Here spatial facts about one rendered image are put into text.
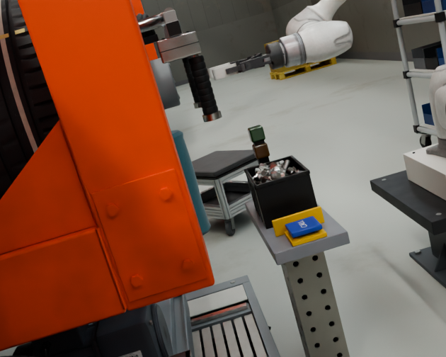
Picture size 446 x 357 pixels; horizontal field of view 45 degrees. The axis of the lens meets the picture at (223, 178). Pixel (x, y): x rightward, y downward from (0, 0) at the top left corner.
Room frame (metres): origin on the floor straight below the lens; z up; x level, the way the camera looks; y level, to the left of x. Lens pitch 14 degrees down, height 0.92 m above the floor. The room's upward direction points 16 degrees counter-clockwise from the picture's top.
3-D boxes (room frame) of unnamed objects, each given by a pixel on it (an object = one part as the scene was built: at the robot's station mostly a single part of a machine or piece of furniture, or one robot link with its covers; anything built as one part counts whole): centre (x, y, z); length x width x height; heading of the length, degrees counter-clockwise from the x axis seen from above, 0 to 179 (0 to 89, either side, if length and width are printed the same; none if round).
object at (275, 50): (1.61, -0.22, 0.83); 0.09 x 0.08 x 0.07; 93
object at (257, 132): (1.52, -0.13, 0.64); 0.04 x 0.04 x 0.04; 3
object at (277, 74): (9.70, -1.88, 0.32); 1.08 x 0.77 x 0.63; 91
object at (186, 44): (1.25, 0.01, 0.93); 0.09 x 0.05 x 0.05; 93
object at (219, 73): (1.53, -0.09, 0.83); 0.07 x 0.01 x 0.03; 93
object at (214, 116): (1.26, -0.02, 0.83); 0.04 x 0.04 x 0.16
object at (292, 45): (1.61, -0.29, 0.83); 0.09 x 0.06 x 0.09; 3
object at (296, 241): (1.16, -0.14, 0.45); 0.08 x 0.08 x 0.01; 3
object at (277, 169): (1.36, -0.13, 0.51); 0.20 x 0.14 x 0.13; 1
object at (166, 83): (1.42, 0.16, 0.85); 0.21 x 0.14 x 0.14; 93
